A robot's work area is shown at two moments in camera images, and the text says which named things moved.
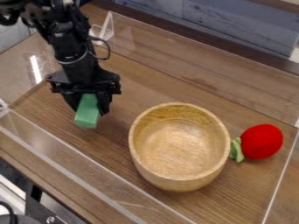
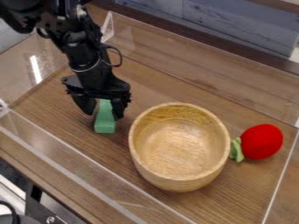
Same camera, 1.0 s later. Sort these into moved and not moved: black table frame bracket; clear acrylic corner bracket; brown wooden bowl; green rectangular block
Moved: green rectangular block
Not moved: black table frame bracket; clear acrylic corner bracket; brown wooden bowl
